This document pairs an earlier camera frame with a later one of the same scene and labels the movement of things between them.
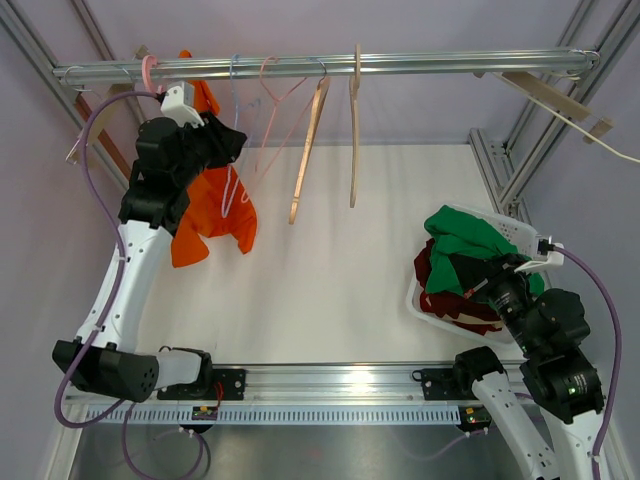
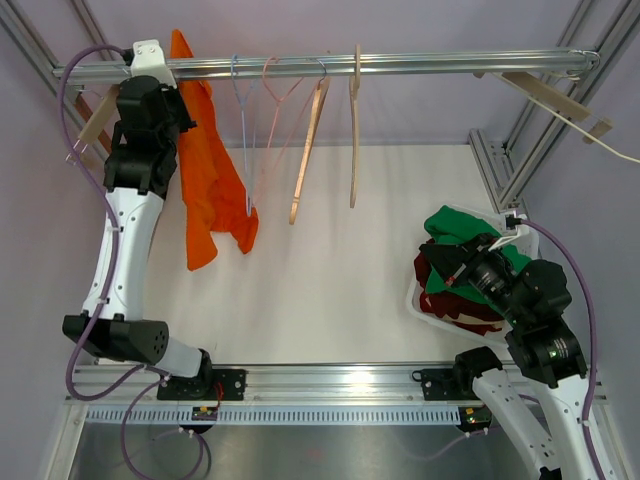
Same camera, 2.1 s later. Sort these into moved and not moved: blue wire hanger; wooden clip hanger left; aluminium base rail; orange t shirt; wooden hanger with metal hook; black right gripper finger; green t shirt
Moved: black right gripper finger; blue wire hanger; orange t shirt
Not moved: green t shirt; aluminium base rail; wooden clip hanger left; wooden hanger with metal hook
